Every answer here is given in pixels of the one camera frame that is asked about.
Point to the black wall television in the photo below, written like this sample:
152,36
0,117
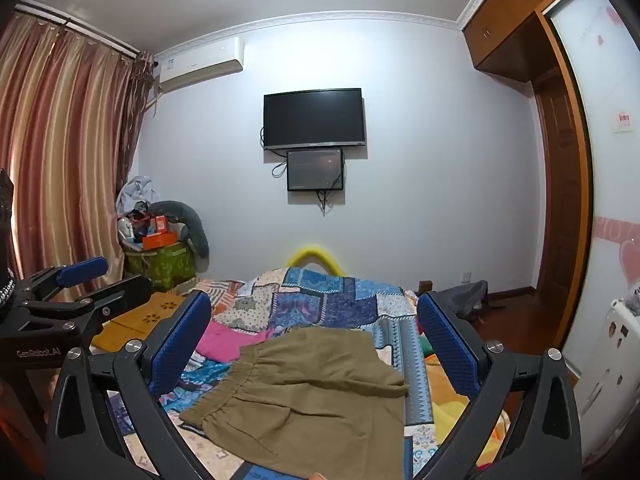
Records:
314,117

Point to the striped curtain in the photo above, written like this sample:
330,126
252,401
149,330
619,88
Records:
60,160

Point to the wall socket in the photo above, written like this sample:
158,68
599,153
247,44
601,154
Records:
467,276

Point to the curtain rail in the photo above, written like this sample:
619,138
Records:
75,25

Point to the orange box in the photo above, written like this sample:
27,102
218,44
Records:
159,241

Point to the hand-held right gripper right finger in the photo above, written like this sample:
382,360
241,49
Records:
445,347

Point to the red box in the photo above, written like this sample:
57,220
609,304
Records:
160,223

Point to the dark brown curtain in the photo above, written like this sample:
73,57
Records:
141,110

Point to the pale grey clothes pile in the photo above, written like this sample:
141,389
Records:
137,192

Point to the brown cardboard box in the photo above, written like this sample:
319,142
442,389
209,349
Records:
125,325

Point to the wooden overhead cabinet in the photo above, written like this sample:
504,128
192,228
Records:
505,25

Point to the yellow foam arc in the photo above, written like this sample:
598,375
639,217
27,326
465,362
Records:
314,252

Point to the small black monitor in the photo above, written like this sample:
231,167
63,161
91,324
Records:
315,170

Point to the white air conditioner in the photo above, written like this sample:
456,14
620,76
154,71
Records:
200,65

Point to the green storage basket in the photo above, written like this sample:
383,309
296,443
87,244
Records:
160,265

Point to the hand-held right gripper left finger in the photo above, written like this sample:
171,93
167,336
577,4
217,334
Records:
180,347

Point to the olive green pants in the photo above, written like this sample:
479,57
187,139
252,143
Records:
310,390

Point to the white sticker red print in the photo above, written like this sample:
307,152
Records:
622,122

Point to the orange blanket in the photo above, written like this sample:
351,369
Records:
450,405

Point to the patchwork blanket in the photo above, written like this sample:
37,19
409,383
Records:
325,305

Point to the brown wooden door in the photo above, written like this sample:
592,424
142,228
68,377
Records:
565,185

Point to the white cabinet with stickers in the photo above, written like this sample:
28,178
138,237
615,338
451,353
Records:
607,355

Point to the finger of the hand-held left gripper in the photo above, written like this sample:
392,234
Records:
125,292
82,270

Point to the pink cloth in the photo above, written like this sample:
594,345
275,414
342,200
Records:
225,342

